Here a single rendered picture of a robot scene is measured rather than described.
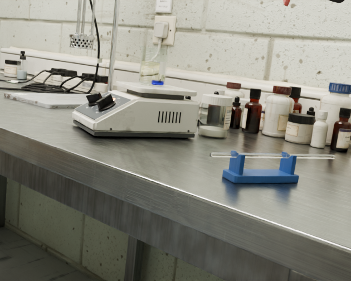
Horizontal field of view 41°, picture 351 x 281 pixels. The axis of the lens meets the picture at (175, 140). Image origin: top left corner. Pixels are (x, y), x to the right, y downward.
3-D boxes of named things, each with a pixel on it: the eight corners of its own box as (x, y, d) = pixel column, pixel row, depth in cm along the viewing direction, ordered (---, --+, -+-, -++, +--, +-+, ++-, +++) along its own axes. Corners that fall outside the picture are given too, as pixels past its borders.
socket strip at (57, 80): (103, 96, 146) (105, 82, 145) (33, 81, 171) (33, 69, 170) (117, 96, 150) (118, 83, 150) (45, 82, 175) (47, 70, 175)
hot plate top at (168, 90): (139, 92, 79) (139, 87, 79) (113, 85, 89) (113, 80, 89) (199, 96, 85) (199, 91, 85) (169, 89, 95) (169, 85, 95)
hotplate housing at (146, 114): (92, 138, 76) (96, 89, 75) (70, 124, 87) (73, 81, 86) (206, 140, 87) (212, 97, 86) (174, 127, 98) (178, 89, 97)
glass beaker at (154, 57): (169, 88, 89) (173, 45, 88) (161, 90, 84) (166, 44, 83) (139, 85, 90) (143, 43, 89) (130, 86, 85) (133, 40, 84)
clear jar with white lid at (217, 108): (196, 136, 90) (201, 95, 89) (199, 131, 96) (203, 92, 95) (227, 140, 89) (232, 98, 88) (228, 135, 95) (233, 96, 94)
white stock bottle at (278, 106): (258, 134, 101) (265, 84, 100) (265, 131, 107) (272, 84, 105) (285, 139, 99) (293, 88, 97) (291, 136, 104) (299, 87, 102)
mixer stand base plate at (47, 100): (47, 108, 105) (47, 103, 105) (1, 96, 118) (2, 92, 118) (140, 107, 128) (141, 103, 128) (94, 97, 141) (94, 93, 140)
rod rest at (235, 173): (234, 184, 57) (238, 155, 57) (220, 176, 60) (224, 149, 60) (299, 183, 62) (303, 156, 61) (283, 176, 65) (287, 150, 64)
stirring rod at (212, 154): (211, 153, 57) (336, 155, 65) (209, 151, 57) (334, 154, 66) (210, 157, 57) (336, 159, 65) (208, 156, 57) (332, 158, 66)
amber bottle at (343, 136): (326, 148, 93) (333, 106, 92) (336, 148, 95) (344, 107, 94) (340, 151, 90) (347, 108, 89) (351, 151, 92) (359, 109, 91)
